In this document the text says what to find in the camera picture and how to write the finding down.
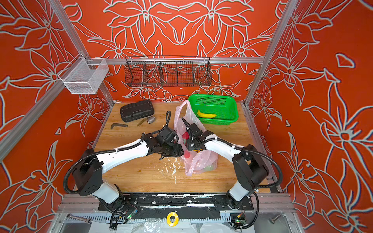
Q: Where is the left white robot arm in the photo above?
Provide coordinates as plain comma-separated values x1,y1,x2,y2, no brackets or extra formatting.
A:
63,111,184,215

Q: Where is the clear plastic bin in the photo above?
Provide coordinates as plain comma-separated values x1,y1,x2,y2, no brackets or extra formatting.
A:
58,54,109,94

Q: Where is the metal wrench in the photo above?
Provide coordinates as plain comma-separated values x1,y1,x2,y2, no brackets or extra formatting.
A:
66,214,92,224

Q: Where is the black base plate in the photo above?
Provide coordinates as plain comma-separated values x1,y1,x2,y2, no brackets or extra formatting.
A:
98,192,254,212

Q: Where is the black hex key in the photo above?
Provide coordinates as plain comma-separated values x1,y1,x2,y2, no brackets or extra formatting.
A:
110,123,128,130

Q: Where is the black tool case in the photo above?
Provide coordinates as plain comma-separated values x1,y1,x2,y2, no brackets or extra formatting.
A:
120,100,154,122

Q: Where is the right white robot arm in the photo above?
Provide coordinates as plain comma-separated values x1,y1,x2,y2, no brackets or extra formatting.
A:
182,118,284,230

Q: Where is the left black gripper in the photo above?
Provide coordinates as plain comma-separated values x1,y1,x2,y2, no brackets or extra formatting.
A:
161,143,187,157

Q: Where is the yellow tape roll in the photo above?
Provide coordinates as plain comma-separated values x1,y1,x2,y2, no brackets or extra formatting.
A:
166,212,179,227

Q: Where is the metal drill chuck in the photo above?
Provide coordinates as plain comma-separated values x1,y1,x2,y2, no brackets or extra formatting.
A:
137,116,156,127

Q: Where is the yellow banana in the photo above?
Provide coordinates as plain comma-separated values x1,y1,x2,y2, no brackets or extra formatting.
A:
197,110,217,118

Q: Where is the green plastic basket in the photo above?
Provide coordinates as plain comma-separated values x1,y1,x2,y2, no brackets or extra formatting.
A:
188,94,239,126

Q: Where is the pink plastic bag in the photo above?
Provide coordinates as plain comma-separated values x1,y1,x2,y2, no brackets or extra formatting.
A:
173,100,218,176

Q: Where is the black wire basket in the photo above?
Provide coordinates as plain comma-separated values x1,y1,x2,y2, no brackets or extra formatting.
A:
124,56,212,87

